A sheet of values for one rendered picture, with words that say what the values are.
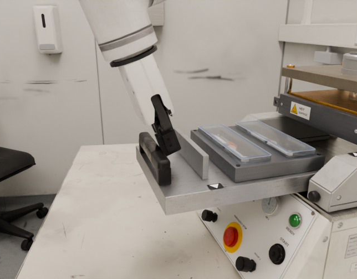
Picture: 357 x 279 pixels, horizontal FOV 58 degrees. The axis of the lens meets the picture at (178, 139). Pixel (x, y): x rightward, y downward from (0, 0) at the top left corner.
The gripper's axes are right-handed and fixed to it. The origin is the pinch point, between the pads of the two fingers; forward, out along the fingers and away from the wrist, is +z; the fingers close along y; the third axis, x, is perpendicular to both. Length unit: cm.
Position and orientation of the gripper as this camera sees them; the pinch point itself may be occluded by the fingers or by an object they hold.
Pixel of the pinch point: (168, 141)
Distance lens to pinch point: 54.7
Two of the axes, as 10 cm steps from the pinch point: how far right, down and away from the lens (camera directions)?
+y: 3.1, 3.1, -9.0
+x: 8.9, -4.2, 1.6
